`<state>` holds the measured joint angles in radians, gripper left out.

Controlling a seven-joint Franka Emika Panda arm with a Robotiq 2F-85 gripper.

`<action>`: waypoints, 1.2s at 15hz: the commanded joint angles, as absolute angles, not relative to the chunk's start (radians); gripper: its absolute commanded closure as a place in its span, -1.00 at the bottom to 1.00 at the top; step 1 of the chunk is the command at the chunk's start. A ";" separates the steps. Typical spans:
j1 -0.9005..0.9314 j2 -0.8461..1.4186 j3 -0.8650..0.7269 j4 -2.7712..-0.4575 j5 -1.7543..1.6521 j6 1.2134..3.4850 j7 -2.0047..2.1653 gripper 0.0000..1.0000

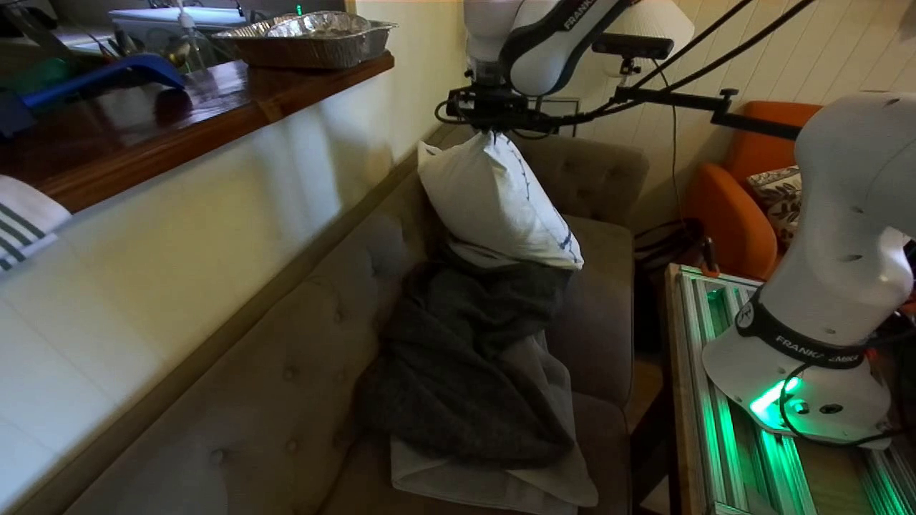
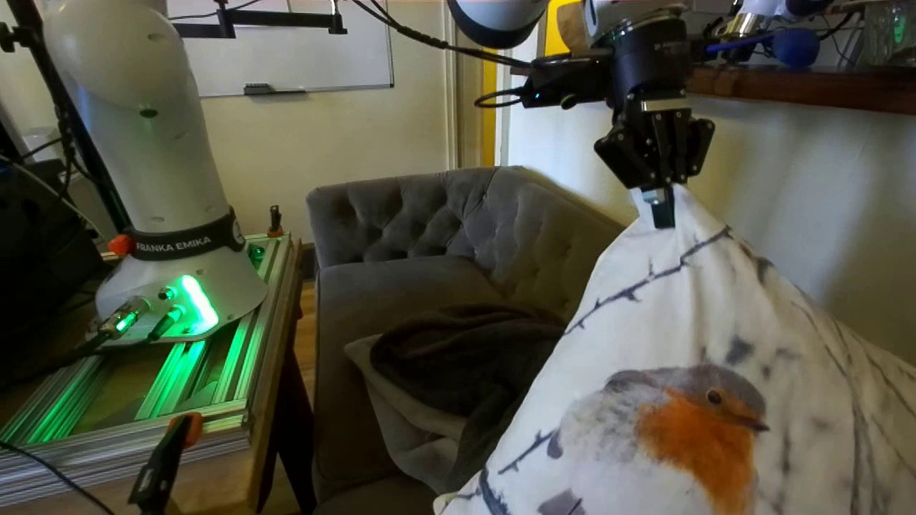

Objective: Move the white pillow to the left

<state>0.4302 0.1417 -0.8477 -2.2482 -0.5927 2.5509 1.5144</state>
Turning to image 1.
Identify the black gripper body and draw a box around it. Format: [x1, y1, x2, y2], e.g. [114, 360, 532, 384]
[463, 83, 549, 138]

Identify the white patterned pillow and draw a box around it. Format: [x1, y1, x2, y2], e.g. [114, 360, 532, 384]
[416, 129, 586, 272]

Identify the white lamp shade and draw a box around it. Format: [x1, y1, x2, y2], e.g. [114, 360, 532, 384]
[618, 0, 698, 59]

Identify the aluminum foil tray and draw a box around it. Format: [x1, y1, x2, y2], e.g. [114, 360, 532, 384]
[208, 8, 394, 72]

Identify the orange armchair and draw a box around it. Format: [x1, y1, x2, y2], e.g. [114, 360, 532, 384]
[682, 96, 825, 282]

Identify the dark gray blanket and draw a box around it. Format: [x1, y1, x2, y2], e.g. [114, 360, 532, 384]
[354, 241, 580, 468]

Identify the patterned armchair cushion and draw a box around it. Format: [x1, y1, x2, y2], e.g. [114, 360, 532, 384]
[744, 162, 822, 251]

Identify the white flat tray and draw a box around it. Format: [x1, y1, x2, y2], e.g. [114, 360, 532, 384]
[109, 5, 251, 33]

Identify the wooden table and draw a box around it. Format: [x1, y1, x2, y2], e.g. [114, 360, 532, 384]
[662, 264, 712, 515]

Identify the brown wooden shelf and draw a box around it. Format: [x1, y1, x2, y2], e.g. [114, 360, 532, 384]
[0, 51, 397, 215]

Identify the gray tufted sofa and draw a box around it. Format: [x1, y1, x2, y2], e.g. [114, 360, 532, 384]
[61, 122, 653, 515]

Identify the blue plastic ladle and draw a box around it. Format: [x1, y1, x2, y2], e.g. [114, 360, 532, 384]
[0, 51, 188, 138]

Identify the white striped towel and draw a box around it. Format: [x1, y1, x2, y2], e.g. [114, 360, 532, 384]
[0, 172, 74, 275]

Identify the black stereo camera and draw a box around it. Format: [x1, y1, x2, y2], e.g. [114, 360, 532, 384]
[593, 31, 675, 62]

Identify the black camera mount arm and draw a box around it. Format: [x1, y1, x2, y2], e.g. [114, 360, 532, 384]
[610, 55, 825, 144]

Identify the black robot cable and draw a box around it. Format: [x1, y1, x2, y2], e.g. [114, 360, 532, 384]
[532, 0, 819, 131]

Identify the black cable bundle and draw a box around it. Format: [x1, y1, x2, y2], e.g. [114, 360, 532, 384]
[632, 216, 719, 281]

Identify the black looped base cable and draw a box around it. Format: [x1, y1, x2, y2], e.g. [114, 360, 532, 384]
[775, 360, 905, 453]

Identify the aluminum robot base frame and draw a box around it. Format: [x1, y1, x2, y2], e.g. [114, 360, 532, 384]
[663, 264, 916, 515]

